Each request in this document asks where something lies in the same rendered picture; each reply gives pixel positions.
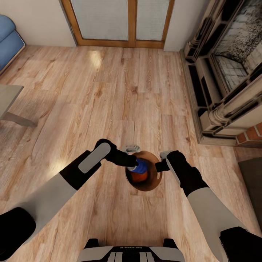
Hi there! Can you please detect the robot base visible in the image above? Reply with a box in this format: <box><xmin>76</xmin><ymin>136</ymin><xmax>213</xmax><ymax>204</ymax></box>
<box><xmin>77</xmin><ymin>239</ymin><xmax>186</xmax><ymax>262</ymax></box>

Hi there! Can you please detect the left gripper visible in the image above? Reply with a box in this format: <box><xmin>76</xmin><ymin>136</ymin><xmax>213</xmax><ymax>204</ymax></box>
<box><xmin>115</xmin><ymin>150</ymin><xmax>139</xmax><ymax>167</ymax></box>

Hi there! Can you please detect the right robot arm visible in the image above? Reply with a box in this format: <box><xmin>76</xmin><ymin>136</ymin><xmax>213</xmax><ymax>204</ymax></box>
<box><xmin>155</xmin><ymin>150</ymin><xmax>262</xmax><ymax>262</ymax></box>

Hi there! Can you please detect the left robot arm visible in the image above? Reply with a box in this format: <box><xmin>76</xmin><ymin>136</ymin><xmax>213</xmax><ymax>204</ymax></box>
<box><xmin>0</xmin><ymin>139</ymin><xmax>140</xmax><ymax>262</ymax></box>

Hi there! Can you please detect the trash can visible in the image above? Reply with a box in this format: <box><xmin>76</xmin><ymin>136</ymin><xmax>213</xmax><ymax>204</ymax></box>
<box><xmin>125</xmin><ymin>151</ymin><xmax>163</xmax><ymax>192</ymax></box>

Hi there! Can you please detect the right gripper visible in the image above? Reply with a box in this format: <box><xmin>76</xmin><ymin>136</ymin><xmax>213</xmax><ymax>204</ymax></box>
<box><xmin>155</xmin><ymin>159</ymin><xmax>170</xmax><ymax>172</ymax></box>

